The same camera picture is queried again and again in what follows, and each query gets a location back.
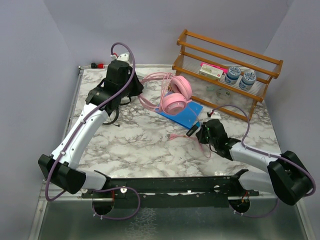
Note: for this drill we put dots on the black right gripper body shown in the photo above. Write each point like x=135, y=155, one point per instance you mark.
x=204, y=137

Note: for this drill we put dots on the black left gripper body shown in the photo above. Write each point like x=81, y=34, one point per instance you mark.
x=133, y=88

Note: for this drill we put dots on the pink headphones with cable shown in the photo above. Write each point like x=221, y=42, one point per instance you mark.
x=175, y=94

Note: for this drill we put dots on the black headphones with cable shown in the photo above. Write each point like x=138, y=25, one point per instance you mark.
x=112, y=120

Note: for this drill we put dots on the grey white headphones with cable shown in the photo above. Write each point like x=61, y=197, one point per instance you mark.
x=141, y=75

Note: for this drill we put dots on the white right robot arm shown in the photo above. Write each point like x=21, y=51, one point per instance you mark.
x=281, y=174

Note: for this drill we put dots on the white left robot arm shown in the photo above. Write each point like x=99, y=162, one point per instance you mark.
x=61, y=166

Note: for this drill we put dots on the blue black marker pen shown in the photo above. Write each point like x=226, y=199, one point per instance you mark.
x=193, y=129

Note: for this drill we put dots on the blue plastic board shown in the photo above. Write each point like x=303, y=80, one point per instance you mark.
x=188, y=117

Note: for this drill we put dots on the clear tape roll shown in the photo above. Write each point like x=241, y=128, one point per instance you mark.
x=223, y=96

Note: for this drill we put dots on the red black emergency button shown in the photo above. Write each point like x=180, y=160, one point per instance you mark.
x=94, y=65

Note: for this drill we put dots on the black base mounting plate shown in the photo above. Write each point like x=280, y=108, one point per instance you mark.
x=169, y=192

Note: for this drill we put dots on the wooden two-tier rack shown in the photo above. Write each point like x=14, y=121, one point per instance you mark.
x=196, y=49

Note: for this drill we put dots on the white green cardboard box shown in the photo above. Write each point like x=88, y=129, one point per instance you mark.
x=211, y=72

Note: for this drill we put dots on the blue white jar left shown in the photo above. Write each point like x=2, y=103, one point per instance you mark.
x=232, y=75

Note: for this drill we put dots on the blue white jar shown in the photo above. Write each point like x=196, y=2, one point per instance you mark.
x=232, y=75
x=247, y=80

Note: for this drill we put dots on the blue white jar right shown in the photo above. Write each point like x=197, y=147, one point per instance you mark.
x=247, y=80

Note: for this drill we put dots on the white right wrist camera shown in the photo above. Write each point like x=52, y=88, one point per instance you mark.
x=213, y=115

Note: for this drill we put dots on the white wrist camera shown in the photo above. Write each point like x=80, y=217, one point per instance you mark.
x=124, y=57
x=213, y=115

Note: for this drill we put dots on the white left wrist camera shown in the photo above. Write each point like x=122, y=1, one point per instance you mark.
x=124, y=57

